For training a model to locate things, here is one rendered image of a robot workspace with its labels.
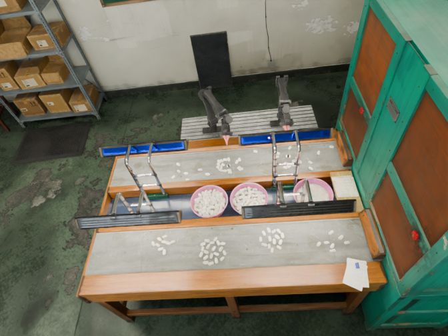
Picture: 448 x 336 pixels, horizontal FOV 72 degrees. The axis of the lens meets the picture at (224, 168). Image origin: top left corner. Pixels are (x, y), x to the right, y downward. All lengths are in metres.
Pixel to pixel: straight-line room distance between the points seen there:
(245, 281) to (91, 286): 0.94
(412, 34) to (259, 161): 1.27
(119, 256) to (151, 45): 2.75
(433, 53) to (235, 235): 1.41
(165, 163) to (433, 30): 1.87
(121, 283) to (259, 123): 1.68
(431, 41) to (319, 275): 1.29
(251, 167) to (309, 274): 0.88
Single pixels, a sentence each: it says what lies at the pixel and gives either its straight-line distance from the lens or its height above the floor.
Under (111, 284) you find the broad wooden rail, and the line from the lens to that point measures 2.11.
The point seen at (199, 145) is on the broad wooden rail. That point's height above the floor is 0.76.
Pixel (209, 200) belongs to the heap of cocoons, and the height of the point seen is 0.74.
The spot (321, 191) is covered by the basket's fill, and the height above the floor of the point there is 0.74.
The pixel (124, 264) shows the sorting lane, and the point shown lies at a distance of 2.15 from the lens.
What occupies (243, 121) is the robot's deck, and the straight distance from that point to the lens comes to 2.80.
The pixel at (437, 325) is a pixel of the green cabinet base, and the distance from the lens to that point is 2.77.
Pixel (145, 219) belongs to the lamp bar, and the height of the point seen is 1.08.
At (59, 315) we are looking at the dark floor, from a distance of 3.13.
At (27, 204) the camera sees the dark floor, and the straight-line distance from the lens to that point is 3.96.
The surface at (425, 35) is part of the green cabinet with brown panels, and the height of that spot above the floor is 1.79.
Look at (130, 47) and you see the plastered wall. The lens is 4.23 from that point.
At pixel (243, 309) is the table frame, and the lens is 2.46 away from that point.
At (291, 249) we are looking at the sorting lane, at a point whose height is 0.74.
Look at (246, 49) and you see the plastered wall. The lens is 4.13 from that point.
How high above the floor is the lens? 2.57
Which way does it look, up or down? 51 degrees down
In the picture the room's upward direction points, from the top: 10 degrees counter-clockwise
